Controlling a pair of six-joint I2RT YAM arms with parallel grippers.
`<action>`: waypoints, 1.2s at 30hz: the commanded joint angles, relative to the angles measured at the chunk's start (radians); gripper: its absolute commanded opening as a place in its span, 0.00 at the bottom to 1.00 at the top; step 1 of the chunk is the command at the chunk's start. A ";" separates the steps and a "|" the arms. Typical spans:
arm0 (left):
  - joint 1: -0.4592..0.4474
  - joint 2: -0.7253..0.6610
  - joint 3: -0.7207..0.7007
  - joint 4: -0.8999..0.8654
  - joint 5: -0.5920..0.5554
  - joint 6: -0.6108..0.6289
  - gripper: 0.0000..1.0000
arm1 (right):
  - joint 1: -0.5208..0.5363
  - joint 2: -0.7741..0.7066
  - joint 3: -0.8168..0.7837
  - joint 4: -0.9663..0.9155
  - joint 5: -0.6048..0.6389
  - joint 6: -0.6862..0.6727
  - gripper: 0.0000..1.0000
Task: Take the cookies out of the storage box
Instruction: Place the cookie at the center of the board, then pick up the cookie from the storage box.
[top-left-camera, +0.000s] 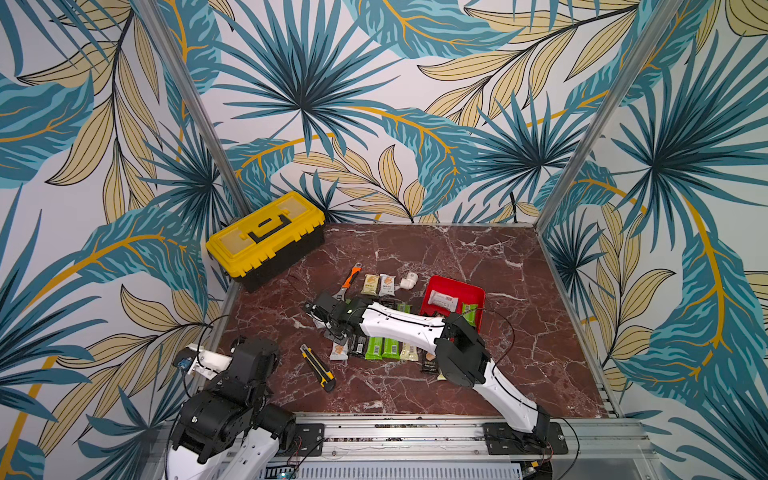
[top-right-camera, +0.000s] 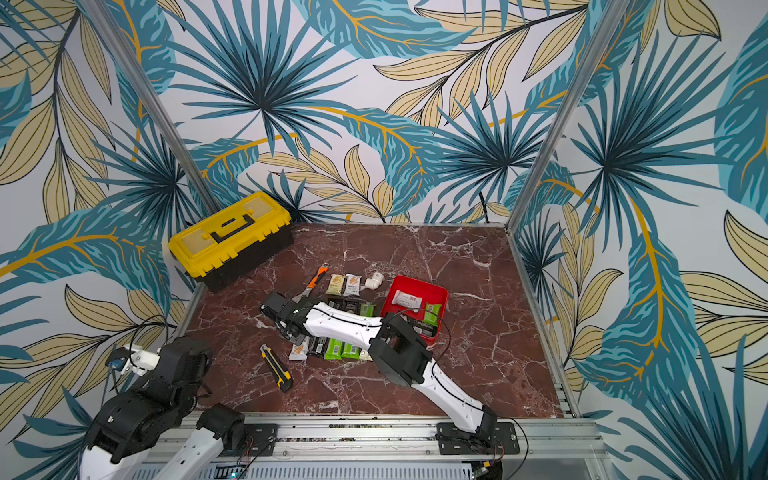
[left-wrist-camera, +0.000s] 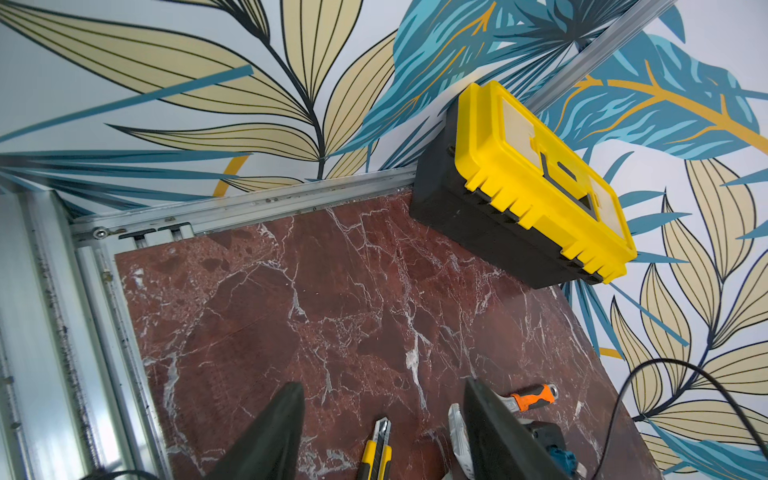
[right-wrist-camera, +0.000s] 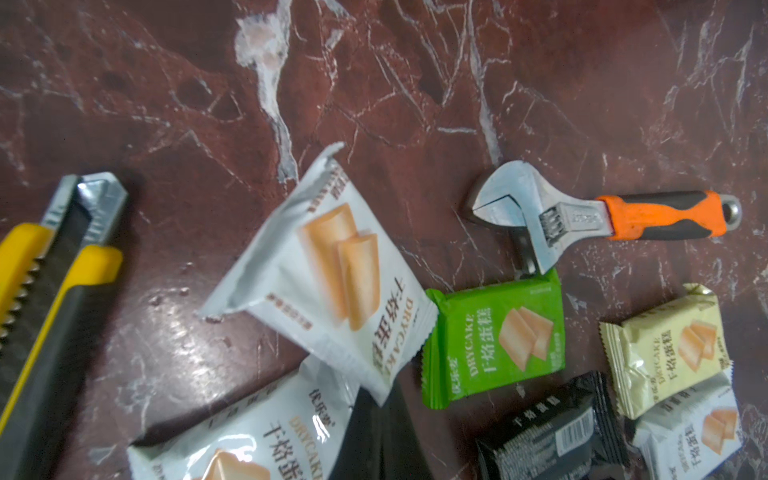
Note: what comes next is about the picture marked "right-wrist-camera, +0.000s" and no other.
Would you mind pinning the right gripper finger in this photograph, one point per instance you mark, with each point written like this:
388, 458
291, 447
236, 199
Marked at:
381, 442

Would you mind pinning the white drycake cookie packet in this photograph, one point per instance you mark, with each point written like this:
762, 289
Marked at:
291, 429

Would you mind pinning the black cookie packet barcode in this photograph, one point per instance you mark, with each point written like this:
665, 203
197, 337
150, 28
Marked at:
573, 433

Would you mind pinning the cream cookie packet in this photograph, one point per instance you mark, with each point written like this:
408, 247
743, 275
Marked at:
665, 350

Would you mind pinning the yellow black utility knife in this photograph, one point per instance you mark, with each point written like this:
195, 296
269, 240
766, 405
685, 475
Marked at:
58, 279

